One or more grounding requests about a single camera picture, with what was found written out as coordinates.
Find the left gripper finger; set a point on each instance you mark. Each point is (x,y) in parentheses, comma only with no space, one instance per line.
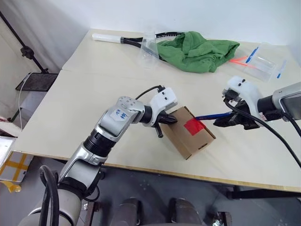
(172,119)
(159,131)

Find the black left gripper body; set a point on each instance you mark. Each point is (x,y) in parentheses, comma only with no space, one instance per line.
(162,118)

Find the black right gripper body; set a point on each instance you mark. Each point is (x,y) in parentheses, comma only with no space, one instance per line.
(247,118)

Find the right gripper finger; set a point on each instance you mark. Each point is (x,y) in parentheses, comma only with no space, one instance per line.
(224,122)

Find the blue handled tool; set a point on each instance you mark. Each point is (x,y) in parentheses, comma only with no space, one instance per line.
(211,116)

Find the brown cardboard box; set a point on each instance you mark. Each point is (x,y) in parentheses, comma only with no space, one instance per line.
(188,144)

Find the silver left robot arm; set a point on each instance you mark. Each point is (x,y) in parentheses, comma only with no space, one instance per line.
(113,124)

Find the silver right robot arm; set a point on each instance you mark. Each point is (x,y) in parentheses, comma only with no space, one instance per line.
(289,99)

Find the clear storage box blue latches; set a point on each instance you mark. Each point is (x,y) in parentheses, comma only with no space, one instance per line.
(263,66)

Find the white box with yellow tape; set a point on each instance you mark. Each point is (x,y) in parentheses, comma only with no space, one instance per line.
(16,167)

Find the red tape seal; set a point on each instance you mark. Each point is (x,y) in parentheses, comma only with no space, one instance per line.
(194,128)

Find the tall clear plastic cup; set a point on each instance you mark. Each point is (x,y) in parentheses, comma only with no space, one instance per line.
(148,61)

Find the green cloth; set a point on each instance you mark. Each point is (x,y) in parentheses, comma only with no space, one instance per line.
(197,54)

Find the black table foot bar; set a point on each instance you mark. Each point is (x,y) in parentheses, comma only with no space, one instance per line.
(258,191)

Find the dark rounded shape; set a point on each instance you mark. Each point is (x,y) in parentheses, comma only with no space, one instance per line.
(129,212)
(182,212)

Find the metal table caster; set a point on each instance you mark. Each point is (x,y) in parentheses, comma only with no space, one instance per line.
(222,219)

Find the black tripod stand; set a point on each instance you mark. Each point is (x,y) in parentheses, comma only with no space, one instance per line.
(28,51)

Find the yellow tape scrap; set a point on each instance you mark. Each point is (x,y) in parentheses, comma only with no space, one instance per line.
(10,187)

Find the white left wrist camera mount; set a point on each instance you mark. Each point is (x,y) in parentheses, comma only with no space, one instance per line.
(164,99)

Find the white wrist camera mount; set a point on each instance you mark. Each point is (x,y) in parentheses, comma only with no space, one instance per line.
(244,89)
(164,99)

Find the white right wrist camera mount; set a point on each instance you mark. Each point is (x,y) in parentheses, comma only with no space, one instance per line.
(244,89)

